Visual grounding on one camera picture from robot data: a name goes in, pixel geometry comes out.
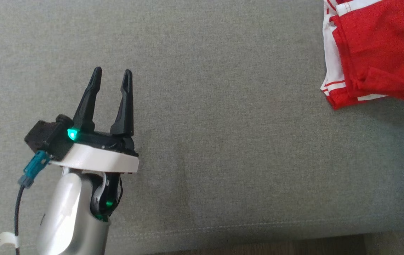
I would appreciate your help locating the grey sofa seat cushion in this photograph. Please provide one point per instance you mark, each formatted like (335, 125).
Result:
(223, 141)

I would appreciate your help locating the red jersey with white trim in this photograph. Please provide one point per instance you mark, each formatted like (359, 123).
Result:
(382, 46)

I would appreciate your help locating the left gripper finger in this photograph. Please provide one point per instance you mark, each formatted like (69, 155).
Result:
(89, 102)
(125, 106)

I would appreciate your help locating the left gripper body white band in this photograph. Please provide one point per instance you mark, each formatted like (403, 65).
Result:
(99, 156)

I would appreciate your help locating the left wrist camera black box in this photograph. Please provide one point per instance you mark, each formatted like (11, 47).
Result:
(42, 136)

